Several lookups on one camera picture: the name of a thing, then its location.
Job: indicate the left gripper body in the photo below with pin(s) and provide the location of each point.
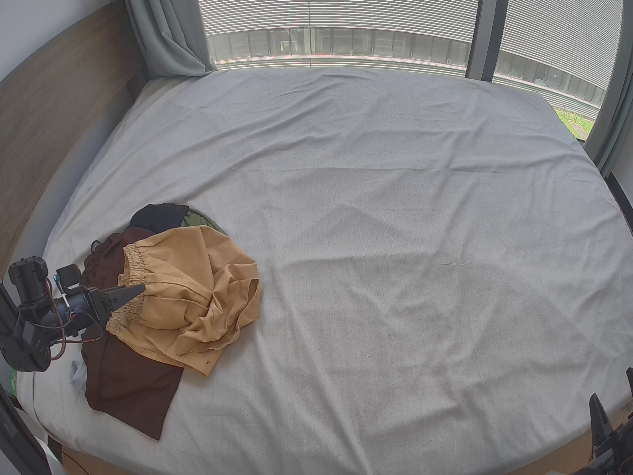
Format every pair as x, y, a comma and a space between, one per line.
86, 312

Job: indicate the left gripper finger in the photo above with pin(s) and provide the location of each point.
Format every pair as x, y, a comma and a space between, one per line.
123, 295

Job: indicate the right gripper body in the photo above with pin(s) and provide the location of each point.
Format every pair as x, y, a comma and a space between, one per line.
613, 463

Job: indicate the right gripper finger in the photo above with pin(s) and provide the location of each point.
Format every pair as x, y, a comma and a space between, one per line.
600, 428
630, 384

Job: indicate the tan shorts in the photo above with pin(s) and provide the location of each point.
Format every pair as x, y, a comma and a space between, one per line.
198, 285

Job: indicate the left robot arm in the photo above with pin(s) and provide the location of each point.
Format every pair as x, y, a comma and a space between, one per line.
29, 324

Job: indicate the white garment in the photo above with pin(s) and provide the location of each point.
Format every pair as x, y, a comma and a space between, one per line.
78, 374

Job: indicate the black garment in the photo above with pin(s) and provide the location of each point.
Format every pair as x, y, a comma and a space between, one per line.
153, 218

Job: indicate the brown garment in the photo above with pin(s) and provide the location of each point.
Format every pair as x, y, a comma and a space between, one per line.
128, 389

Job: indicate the green garment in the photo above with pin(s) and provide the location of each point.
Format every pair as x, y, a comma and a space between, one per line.
194, 220

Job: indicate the grey-green curtain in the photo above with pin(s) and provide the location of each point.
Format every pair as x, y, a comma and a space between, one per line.
163, 32

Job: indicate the window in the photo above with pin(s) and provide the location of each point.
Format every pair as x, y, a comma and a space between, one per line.
346, 8

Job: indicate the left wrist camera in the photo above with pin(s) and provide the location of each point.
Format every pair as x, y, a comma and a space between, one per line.
68, 275

